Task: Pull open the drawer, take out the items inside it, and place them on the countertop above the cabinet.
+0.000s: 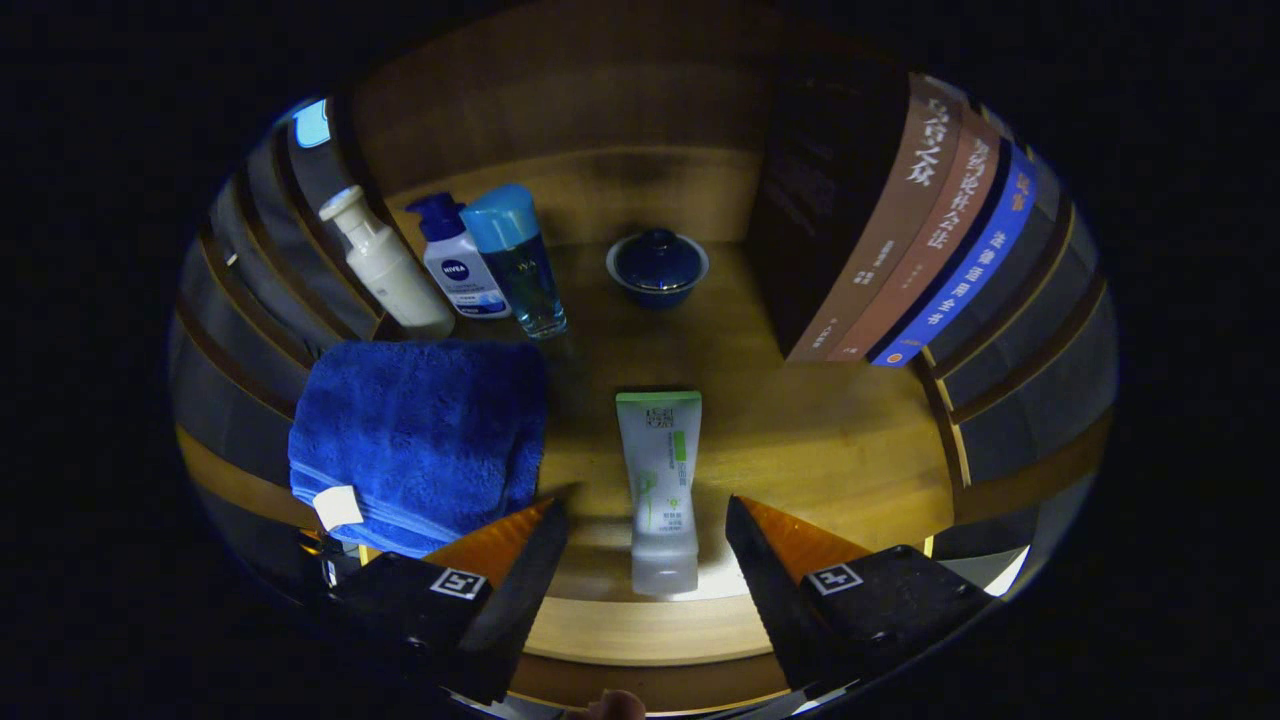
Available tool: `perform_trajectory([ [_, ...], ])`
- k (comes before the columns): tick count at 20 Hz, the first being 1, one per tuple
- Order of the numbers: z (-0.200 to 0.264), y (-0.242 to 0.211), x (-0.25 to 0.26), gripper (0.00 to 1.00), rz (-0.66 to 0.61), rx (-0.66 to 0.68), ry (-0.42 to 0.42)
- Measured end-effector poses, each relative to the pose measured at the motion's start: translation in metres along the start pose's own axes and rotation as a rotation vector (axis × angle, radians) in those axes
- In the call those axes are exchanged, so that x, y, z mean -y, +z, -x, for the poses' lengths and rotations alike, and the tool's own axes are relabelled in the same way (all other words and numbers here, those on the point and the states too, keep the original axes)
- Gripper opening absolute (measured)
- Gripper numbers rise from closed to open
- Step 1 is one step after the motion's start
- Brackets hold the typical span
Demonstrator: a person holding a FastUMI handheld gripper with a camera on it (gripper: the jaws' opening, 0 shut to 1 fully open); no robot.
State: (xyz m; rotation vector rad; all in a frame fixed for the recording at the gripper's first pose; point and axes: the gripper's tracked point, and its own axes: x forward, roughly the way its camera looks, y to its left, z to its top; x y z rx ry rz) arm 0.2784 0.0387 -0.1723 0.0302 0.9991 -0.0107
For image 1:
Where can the wooden cabinet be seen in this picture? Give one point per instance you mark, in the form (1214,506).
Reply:
(600,110)

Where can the blue lidded tea bowl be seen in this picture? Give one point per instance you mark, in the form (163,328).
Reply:
(657,265)

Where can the reddish brown book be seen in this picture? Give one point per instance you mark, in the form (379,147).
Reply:
(938,240)

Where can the clear teal bottle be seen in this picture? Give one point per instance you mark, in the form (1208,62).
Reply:
(525,275)

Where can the white bottle with blue cap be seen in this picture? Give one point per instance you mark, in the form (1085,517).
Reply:
(458,270)

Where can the wooden countertop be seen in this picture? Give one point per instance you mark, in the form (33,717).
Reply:
(800,440)

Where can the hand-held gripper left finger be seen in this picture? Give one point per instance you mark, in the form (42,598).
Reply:
(505,610)

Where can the blue folded towel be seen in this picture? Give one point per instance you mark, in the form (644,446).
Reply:
(420,430)

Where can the blue book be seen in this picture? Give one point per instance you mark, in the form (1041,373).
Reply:
(975,265)

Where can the white and green tube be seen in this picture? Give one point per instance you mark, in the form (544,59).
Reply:
(660,480)

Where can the white pump bottle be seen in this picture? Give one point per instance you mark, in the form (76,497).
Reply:
(395,270)

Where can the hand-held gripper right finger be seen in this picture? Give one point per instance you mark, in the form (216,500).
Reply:
(778,600)

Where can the dark brown book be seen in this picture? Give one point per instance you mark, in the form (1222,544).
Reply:
(895,235)

